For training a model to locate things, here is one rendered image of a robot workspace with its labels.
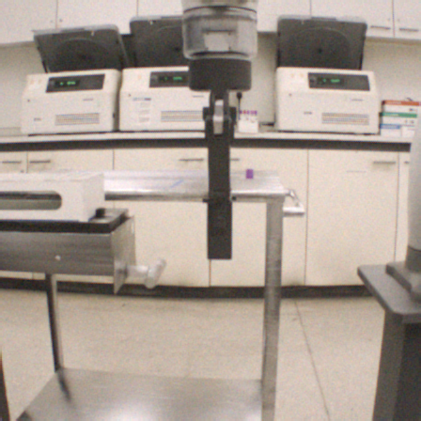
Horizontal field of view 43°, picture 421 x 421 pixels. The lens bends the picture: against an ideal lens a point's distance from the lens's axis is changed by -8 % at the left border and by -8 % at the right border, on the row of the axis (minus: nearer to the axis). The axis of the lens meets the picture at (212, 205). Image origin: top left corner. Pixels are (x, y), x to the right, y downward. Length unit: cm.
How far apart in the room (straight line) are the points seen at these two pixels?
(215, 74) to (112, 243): 22
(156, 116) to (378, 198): 126
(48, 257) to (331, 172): 246
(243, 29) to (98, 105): 244
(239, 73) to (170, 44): 273
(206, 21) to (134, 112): 240
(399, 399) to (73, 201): 53
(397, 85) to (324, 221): 118
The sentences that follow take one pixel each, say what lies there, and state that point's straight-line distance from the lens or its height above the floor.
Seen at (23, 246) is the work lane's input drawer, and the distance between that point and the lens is 66.
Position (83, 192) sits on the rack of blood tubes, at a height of 85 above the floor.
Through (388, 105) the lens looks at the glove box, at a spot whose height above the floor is 109.
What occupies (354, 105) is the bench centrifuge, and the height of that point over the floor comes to 106.
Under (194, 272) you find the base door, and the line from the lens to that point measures 305.
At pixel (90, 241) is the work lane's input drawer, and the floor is 80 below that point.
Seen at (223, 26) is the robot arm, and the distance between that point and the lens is 64.
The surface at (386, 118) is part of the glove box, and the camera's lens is 348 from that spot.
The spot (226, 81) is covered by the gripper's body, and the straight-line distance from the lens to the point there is 64.
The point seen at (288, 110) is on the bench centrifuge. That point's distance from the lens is 298.
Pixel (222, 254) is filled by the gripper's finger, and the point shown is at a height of 77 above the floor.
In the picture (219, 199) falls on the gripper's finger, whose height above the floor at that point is 84.
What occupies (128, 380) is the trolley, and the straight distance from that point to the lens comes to 149.
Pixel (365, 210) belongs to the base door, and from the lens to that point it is 307.
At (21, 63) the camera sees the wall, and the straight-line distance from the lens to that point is 392.
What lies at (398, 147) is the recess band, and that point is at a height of 84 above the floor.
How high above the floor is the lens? 92
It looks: 8 degrees down
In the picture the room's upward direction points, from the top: straight up
